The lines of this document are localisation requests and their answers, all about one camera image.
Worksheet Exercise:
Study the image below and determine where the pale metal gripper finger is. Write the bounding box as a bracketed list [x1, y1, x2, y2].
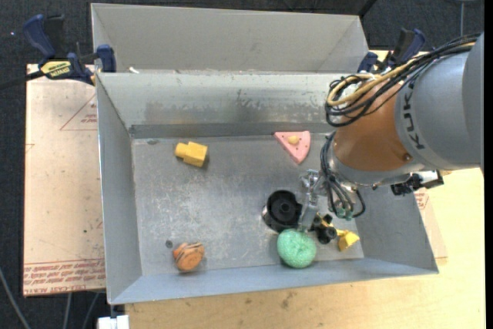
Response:
[299, 191, 320, 233]
[299, 170, 321, 192]

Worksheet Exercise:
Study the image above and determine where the black round plastic cup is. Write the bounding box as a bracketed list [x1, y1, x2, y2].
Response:
[262, 190, 304, 233]

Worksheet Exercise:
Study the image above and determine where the pink toy cheese wedge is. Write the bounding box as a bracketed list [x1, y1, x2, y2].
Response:
[273, 130, 312, 165]

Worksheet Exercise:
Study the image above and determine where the green mesh scrubber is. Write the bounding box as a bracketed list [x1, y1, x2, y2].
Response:
[276, 228, 318, 269]

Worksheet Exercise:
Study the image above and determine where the grey metal bin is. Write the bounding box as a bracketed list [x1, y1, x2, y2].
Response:
[91, 2, 440, 306]

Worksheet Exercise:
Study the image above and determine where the yellow toy block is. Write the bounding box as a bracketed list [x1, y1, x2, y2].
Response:
[174, 141, 210, 168]

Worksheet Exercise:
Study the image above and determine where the orange striped toy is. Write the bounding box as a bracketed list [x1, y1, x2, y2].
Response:
[172, 241, 206, 274]

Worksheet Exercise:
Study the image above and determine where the brown cardboard board, red print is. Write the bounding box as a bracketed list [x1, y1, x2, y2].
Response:
[22, 63, 450, 298]

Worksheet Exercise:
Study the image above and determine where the black cylinder on white bracket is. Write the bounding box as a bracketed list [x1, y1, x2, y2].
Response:
[390, 170, 444, 196]

